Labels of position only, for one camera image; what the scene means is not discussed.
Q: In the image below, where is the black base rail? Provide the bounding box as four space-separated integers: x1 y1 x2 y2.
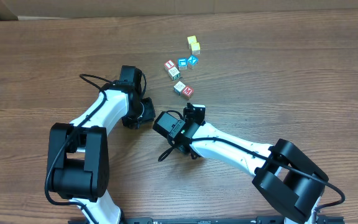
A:
67 215 345 224

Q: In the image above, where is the yellow block far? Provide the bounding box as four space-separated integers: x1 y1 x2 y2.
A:
187 35 197 45

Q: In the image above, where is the yellow block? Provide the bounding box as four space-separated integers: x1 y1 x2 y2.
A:
190 42 201 55
187 35 197 45

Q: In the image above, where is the red M letter block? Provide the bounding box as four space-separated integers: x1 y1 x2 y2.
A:
181 85 194 100

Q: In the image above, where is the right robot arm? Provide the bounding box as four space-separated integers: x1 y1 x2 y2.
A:
153 103 328 223

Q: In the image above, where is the blue X letter block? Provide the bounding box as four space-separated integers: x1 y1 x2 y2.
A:
187 55 199 69

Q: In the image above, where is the green-sided picture block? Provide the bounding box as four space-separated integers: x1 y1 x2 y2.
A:
168 67 181 80

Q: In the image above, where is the blue G letter block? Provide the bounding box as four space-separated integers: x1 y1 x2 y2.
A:
177 58 188 71

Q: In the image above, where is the red I letter block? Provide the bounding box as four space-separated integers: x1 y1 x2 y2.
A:
164 60 176 71

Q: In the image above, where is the cardboard box edge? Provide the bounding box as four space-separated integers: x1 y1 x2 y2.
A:
0 0 358 21

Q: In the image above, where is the blue-sided picture block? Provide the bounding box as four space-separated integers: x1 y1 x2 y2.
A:
173 81 186 95

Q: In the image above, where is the yellow block near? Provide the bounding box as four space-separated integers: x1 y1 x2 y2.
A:
190 42 201 55

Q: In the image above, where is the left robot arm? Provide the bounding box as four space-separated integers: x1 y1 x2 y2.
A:
44 65 155 224

